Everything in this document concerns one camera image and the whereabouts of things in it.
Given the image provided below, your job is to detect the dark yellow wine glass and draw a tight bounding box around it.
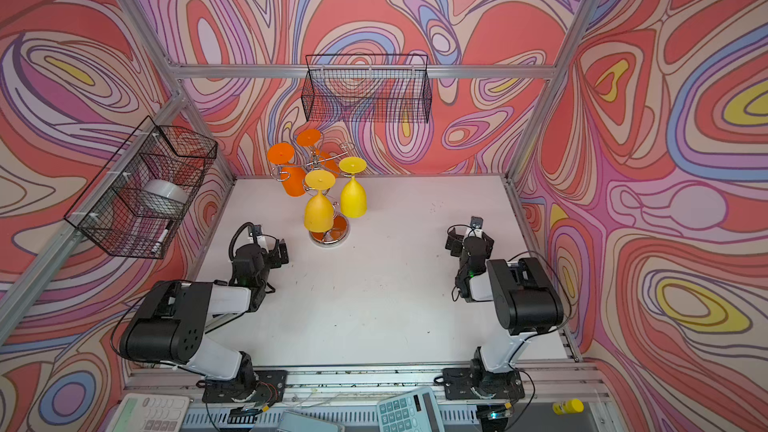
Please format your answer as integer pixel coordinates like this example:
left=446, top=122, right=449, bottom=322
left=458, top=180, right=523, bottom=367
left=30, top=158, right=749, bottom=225
left=304, top=170, right=336, bottom=233

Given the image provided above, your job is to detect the light yellow wine glass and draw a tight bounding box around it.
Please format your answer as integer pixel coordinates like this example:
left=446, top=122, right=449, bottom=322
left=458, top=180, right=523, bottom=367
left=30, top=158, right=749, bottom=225
left=339, top=157, right=367, bottom=218

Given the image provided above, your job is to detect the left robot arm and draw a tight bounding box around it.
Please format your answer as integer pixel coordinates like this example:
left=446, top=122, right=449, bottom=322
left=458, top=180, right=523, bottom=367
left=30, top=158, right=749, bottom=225
left=110, top=222, right=289, bottom=405

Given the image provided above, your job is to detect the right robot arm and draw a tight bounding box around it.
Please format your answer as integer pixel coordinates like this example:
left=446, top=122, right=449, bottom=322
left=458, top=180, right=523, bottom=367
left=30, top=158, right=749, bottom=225
left=435, top=224, right=566, bottom=403

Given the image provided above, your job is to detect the chrome wine glass rack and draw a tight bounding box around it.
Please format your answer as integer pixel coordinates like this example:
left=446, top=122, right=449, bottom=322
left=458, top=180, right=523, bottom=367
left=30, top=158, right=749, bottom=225
left=267, top=142, right=350, bottom=249

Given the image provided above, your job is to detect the left orange wine glass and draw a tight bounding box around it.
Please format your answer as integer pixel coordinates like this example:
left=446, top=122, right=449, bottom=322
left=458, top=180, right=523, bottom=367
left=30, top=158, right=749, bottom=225
left=267, top=142, right=306, bottom=197

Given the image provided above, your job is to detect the orange wine glass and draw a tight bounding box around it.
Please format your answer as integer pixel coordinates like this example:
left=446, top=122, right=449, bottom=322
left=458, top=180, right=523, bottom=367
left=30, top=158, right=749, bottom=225
left=296, top=129, right=341, bottom=177
left=267, top=142, right=306, bottom=197

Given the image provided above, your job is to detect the right orange wine glass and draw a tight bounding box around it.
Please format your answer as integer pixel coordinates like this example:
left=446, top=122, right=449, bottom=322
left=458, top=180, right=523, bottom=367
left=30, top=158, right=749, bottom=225
left=296, top=129, right=341, bottom=177

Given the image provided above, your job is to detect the black marker pen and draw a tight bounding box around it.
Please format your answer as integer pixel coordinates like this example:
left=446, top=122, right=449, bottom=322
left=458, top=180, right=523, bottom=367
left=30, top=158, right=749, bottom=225
left=151, top=225, right=170, bottom=257

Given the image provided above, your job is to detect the grey box at front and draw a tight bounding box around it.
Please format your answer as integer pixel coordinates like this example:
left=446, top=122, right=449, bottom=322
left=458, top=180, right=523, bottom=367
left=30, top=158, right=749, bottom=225
left=276, top=411, right=345, bottom=432

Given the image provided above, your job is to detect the teal calculator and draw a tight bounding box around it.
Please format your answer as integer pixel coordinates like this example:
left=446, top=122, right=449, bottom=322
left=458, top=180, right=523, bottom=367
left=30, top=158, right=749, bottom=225
left=376, top=387, right=445, bottom=432

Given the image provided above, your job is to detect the yellow capped bottle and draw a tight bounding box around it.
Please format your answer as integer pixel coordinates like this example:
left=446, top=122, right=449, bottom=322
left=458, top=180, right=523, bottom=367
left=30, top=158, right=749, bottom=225
left=552, top=399, right=585, bottom=415

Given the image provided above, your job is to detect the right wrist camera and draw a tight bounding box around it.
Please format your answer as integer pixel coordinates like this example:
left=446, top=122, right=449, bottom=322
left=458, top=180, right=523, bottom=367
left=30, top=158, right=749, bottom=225
left=468, top=216, right=483, bottom=234

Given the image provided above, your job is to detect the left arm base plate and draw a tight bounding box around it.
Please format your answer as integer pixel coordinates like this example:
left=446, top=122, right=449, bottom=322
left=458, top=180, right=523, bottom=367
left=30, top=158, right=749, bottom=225
left=196, top=369, right=288, bottom=405

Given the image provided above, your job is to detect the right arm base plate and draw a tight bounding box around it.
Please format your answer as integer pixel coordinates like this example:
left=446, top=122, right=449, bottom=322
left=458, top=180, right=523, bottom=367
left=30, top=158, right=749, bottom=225
left=433, top=368, right=526, bottom=403

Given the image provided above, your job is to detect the left black wire basket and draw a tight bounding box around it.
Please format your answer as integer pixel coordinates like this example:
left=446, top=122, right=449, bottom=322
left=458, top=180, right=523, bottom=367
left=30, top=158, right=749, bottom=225
left=64, top=117, right=218, bottom=260

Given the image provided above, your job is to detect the black wire basket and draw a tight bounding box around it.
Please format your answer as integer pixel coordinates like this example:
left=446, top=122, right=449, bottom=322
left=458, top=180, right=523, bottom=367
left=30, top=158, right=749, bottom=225
left=64, top=117, right=218, bottom=260
left=301, top=52, right=432, bottom=124

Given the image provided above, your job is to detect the back black wire basket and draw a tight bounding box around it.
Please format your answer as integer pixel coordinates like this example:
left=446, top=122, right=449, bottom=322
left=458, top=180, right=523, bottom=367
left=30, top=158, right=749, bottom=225
left=301, top=52, right=432, bottom=124

